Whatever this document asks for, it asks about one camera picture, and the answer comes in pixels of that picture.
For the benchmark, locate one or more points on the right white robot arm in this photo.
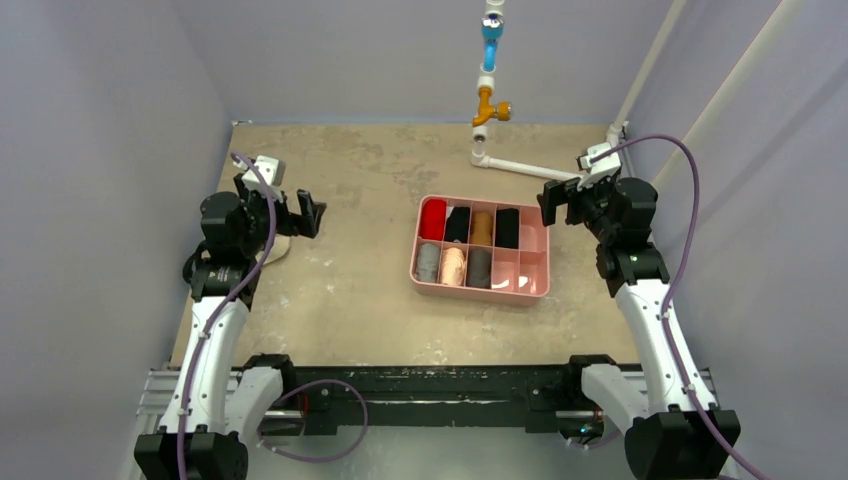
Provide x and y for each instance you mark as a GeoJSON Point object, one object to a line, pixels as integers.
{"type": "Point", "coordinates": [675, 428]}

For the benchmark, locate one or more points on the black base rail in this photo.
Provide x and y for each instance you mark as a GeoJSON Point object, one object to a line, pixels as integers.
{"type": "Point", "coordinates": [318, 400]}

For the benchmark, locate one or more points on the blue pipe valve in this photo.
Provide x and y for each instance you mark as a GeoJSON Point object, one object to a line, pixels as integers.
{"type": "Point", "coordinates": [492, 26]}

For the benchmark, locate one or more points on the red rolled cloth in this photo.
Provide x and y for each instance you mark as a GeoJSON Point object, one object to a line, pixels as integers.
{"type": "Point", "coordinates": [432, 219]}

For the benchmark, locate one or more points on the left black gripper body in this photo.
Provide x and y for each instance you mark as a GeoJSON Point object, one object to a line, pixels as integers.
{"type": "Point", "coordinates": [258, 216]}

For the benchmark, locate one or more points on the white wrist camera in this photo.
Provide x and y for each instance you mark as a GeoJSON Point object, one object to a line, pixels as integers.
{"type": "Point", "coordinates": [261, 170]}
{"type": "Point", "coordinates": [597, 164]}

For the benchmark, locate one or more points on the black rolled cloth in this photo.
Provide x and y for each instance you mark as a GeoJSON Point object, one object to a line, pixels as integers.
{"type": "Point", "coordinates": [507, 228]}
{"type": "Point", "coordinates": [457, 225]}

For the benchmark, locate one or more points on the pink divided organizer tray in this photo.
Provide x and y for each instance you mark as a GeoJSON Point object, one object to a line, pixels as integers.
{"type": "Point", "coordinates": [518, 276]}

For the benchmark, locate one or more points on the peach rolled cloth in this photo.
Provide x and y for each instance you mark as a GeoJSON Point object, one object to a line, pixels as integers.
{"type": "Point", "coordinates": [452, 267]}

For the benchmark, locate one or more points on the orange pipe valve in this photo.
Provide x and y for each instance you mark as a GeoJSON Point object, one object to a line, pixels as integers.
{"type": "Point", "coordinates": [487, 110]}

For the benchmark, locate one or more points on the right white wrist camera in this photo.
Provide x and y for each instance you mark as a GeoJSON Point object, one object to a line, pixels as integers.
{"type": "Point", "coordinates": [597, 164]}

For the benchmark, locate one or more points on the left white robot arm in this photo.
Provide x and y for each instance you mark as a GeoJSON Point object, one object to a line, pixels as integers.
{"type": "Point", "coordinates": [206, 429]}

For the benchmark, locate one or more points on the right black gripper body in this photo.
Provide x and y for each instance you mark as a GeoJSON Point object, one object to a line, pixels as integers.
{"type": "Point", "coordinates": [574, 203]}

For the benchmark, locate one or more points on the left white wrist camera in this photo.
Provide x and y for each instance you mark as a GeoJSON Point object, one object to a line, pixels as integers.
{"type": "Point", "coordinates": [261, 170]}

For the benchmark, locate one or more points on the brown rolled cloth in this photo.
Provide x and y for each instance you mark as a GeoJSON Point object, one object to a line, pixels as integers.
{"type": "Point", "coordinates": [481, 228]}

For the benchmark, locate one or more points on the dark grey rolled cloth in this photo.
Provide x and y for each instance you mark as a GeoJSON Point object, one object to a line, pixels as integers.
{"type": "Point", "coordinates": [479, 265]}

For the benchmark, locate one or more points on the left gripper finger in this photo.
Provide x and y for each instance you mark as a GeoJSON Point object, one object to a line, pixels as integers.
{"type": "Point", "coordinates": [305, 201]}
{"type": "Point", "coordinates": [313, 230]}

